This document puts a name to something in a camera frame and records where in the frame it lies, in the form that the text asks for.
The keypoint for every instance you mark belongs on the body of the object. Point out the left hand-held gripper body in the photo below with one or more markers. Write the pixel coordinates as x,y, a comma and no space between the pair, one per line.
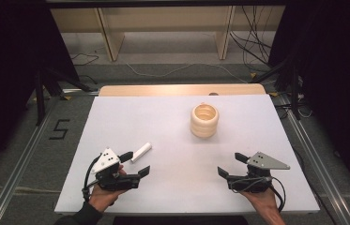
106,161

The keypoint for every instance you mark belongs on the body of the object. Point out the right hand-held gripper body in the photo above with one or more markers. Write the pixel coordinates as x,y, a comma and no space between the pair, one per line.
257,182

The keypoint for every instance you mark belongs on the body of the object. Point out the white cylinder stick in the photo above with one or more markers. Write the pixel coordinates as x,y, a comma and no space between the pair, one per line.
141,152

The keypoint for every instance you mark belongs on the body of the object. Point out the beige ribbed cup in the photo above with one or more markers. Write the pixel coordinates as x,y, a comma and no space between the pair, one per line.
204,126

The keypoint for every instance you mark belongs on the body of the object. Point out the person's right hand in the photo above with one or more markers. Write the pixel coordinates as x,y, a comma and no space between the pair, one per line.
265,200

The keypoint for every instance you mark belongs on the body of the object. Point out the person's left hand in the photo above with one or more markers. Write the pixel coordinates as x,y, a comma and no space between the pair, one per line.
102,198

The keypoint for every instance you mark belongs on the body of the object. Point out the yellow tape piece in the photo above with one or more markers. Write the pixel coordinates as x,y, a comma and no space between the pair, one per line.
253,75
273,93
67,97

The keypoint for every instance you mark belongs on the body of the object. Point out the light wooden table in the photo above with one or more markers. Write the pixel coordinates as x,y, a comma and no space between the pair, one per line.
163,90

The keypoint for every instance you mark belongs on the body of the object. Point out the black metal stand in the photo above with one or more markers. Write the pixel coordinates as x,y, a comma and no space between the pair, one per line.
294,93

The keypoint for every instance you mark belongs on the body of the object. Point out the black tripod stand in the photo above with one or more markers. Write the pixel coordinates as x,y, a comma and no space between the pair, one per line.
40,100

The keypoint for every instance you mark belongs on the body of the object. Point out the light wooden shelf unit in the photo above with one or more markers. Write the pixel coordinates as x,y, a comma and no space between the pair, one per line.
113,40

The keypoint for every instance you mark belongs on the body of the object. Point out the dark curtain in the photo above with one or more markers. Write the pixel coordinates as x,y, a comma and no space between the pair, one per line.
341,78
7,78

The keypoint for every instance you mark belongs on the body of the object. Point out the black metal bar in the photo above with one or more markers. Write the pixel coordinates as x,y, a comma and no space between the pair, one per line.
163,3

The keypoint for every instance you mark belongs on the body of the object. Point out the aluminium floor rail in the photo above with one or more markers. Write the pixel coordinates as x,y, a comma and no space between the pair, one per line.
16,175
316,168

